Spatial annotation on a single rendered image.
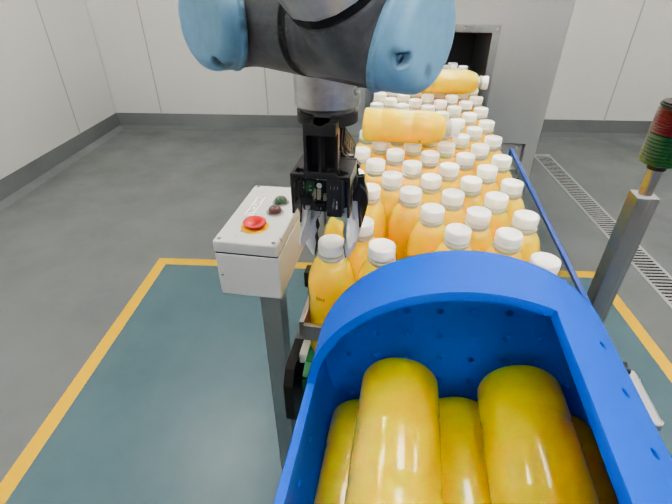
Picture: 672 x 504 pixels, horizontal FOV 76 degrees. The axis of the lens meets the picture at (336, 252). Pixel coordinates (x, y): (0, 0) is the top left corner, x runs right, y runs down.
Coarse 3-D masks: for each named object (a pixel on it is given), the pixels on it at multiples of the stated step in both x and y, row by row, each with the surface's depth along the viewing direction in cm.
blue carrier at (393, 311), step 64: (448, 256) 36; (384, 320) 42; (448, 320) 41; (512, 320) 39; (576, 320) 32; (320, 384) 44; (448, 384) 45; (576, 384) 27; (320, 448) 42; (640, 448) 24
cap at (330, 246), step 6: (330, 234) 63; (318, 240) 62; (324, 240) 62; (330, 240) 62; (336, 240) 62; (342, 240) 62; (318, 246) 62; (324, 246) 60; (330, 246) 60; (336, 246) 60; (342, 246) 61; (324, 252) 61; (330, 252) 61; (336, 252) 61; (342, 252) 62
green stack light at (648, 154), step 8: (648, 136) 72; (656, 136) 70; (648, 144) 71; (656, 144) 70; (664, 144) 69; (640, 152) 74; (648, 152) 72; (656, 152) 70; (664, 152) 70; (640, 160) 73; (648, 160) 72; (656, 160) 71; (664, 160) 70; (664, 168) 71
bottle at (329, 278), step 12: (312, 264) 64; (324, 264) 62; (336, 264) 62; (348, 264) 63; (312, 276) 63; (324, 276) 62; (336, 276) 62; (348, 276) 63; (312, 288) 64; (324, 288) 62; (336, 288) 62; (312, 300) 65; (324, 300) 63; (312, 312) 67; (324, 312) 65; (312, 348) 72
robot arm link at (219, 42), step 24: (192, 0) 33; (216, 0) 32; (240, 0) 32; (264, 0) 32; (192, 24) 35; (216, 24) 33; (240, 24) 33; (264, 24) 32; (192, 48) 36; (216, 48) 34; (240, 48) 34; (264, 48) 34; (288, 72) 36
